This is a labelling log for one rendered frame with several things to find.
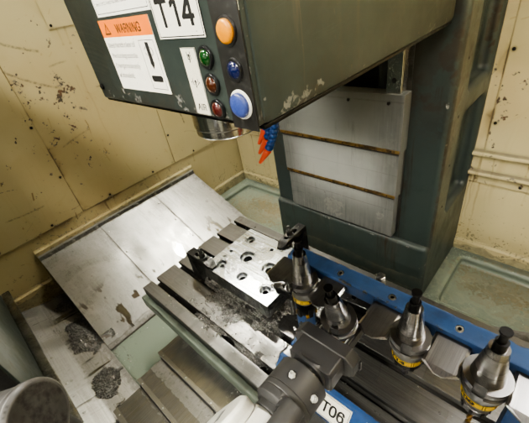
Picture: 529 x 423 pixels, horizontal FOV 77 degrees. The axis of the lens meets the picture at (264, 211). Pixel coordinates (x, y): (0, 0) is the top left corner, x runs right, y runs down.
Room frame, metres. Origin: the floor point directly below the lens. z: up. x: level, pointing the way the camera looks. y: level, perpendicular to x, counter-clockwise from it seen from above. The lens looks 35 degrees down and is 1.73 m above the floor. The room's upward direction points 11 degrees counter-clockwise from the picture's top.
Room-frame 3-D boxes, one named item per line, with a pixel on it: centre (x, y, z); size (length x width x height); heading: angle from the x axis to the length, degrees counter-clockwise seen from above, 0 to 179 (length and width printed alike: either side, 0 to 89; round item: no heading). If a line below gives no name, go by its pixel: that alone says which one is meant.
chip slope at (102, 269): (1.26, 0.49, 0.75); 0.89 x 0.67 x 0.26; 131
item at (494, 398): (0.22, -0.27, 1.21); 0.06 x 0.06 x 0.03
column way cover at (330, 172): (1.06, -0.29, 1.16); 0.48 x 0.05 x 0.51; 41
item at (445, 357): (0.26, -0.23, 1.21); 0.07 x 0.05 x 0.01; 131
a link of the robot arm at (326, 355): (0.30, -0.03, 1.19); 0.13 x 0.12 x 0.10; 41
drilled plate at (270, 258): (0.79, 0.05, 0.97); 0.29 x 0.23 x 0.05; 41
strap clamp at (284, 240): (0.88, -0.07, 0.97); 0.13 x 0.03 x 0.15; 131
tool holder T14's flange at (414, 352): (0.30, -0.20, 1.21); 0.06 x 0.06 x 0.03
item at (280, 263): (0.51, -0.01, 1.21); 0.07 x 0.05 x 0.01; 131
